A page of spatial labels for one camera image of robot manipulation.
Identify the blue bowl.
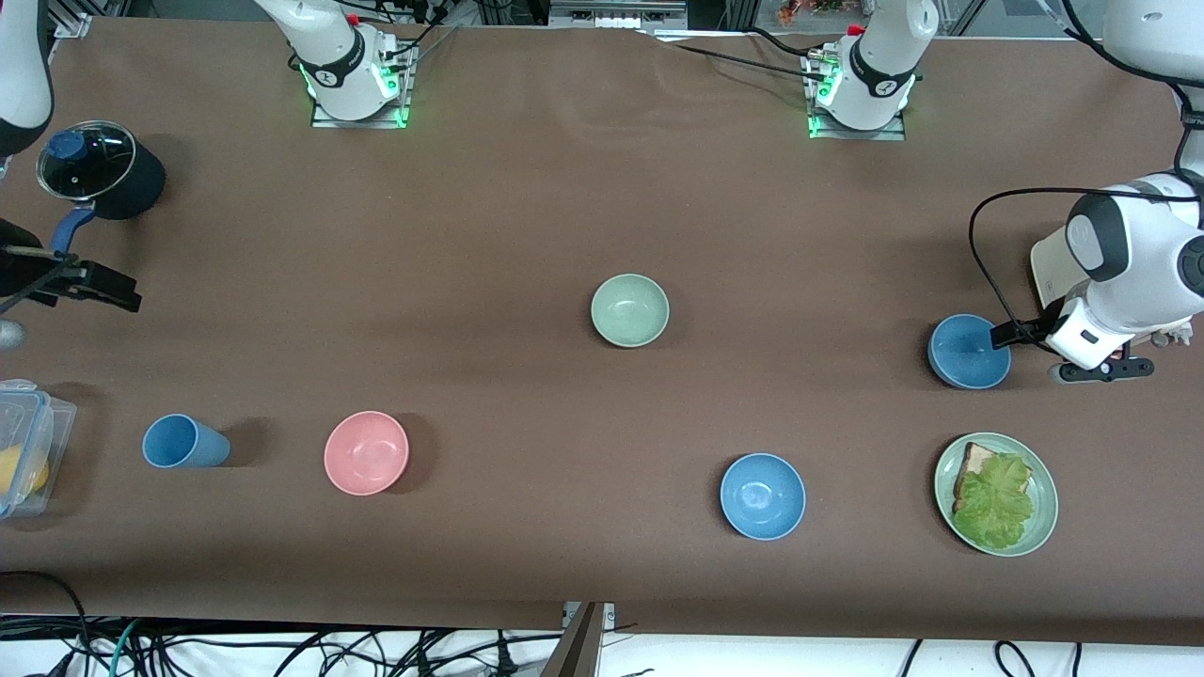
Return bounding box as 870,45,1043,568
720,452,807,542
927,313,1012,390

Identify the green bowl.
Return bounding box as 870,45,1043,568
591,274,671,349

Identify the pink bowl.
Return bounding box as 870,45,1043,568
324,411,410,496

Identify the white toaster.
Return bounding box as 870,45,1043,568
1030,230,1197,351

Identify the bread slice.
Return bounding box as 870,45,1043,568
952,442,1034,513

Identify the glass lid with blue knob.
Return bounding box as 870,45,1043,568
36,120,126,201

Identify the clear plastic container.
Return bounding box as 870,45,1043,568
0,379,78,520

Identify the green lettuce leaf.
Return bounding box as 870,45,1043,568
952,453,1036,551

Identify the blue cup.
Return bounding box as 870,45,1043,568
142,414,231,469

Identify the green plate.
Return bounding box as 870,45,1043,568
934,433,1060,558

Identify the yellow lemon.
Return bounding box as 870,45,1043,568
0,447,50,499

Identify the brown table cover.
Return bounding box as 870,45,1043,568
0,14,1204,650

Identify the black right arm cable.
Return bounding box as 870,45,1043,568
0,254,81,316

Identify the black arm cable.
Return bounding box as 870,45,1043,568
0,254,81,316
969,0,1204,328

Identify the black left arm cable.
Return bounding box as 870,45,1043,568
969,0,1204,328

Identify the black pot with blue handle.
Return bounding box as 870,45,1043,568
52,130,167,260

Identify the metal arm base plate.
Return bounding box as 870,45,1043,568
807,103,909,142
310,71,412,130

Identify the aluminium frame profile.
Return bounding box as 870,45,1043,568
1133,0,1204,67
52,0,95,40

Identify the teal cable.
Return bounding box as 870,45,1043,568
109,619,144,677

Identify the metal table bracket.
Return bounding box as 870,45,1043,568
541,602,617,677

